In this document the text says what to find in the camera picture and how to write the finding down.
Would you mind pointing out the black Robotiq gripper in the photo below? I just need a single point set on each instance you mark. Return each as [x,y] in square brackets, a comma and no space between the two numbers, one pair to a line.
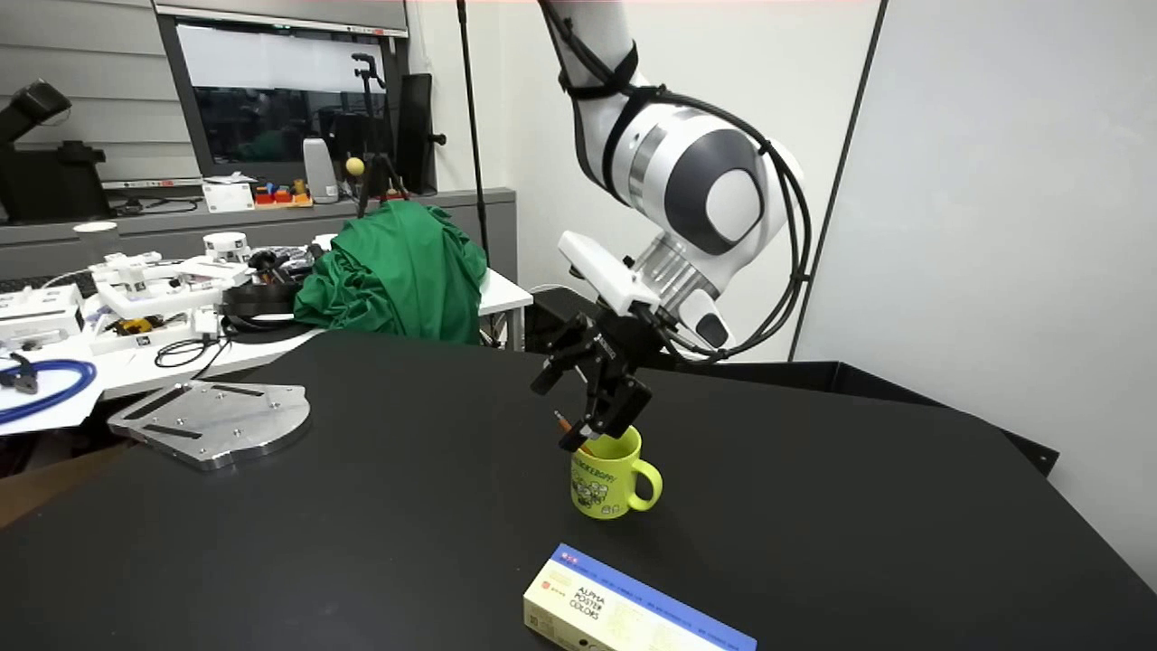
[626,341]

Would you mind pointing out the orange pen with silver tip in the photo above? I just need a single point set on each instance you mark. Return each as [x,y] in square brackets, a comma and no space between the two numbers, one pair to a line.
[562,420]

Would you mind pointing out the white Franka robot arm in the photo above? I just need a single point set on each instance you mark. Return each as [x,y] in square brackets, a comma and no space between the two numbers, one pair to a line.
[689,168]

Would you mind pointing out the yellow-green mug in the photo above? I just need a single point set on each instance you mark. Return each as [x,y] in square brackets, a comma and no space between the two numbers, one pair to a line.
[607,480]

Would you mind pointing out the cream box with blue top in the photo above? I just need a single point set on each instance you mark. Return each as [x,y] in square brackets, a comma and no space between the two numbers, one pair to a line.
[626,609]

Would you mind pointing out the green cloth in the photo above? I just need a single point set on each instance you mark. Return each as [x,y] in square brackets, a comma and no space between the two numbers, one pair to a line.
[392,277]

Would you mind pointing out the thin black stand pole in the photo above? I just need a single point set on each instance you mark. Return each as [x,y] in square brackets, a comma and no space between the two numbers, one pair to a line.
[475,121]

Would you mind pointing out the tripod with yellow ball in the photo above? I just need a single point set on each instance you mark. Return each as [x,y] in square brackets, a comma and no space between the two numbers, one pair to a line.
[375,158]

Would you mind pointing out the silver metal mounting plate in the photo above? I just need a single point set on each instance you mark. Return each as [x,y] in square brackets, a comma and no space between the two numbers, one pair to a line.
[210,420]

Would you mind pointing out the black monitor screen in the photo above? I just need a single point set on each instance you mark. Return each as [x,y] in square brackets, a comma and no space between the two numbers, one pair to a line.
[289,103]

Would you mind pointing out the small tools clutter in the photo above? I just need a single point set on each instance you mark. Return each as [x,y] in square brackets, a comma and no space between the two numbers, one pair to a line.
[146,291]

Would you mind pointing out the white side table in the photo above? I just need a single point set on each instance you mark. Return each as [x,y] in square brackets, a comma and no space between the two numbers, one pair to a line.
[119,347]

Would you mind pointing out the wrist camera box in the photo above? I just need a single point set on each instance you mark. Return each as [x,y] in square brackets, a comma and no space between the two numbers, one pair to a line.
[607,271]

